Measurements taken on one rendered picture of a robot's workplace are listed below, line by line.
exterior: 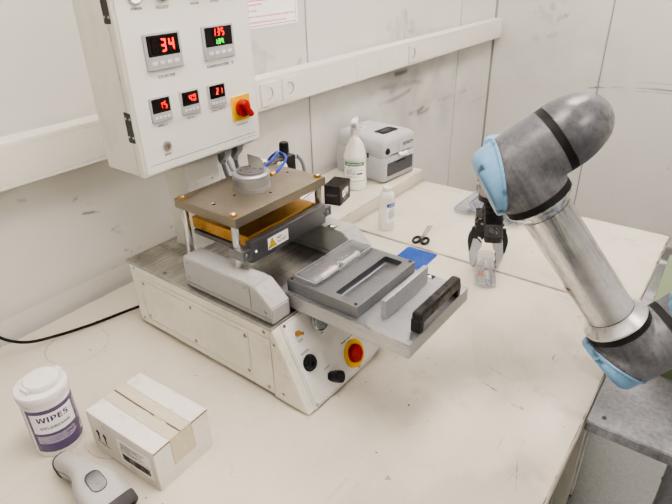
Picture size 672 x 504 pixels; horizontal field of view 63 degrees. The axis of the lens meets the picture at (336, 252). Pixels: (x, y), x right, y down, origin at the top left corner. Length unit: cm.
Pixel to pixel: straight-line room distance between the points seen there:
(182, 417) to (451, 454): 48
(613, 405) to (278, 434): 65
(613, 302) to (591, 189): 240
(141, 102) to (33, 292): 60
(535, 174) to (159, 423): 75
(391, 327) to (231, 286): 32
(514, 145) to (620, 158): 244
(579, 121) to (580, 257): 23
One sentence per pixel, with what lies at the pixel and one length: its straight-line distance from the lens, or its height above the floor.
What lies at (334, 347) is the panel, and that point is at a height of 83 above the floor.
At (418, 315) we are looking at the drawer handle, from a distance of 92.
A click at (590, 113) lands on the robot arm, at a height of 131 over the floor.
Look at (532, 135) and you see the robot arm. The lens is 93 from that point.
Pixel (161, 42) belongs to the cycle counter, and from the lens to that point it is 115.
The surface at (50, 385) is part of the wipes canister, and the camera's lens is 109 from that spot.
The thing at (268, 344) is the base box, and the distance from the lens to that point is 106.
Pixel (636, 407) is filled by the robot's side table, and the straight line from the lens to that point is 125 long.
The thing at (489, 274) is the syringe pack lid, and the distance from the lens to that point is 152.
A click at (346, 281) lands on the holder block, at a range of 103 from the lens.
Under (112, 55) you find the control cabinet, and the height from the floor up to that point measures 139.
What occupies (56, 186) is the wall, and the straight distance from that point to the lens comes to 147.
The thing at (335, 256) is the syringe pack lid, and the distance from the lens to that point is 110.
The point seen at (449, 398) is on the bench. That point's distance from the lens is 115.
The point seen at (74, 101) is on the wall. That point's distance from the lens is 146.
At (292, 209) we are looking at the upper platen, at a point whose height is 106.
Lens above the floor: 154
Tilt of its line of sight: 29 degrees down
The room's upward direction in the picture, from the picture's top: 2 degrees counter-clockwise
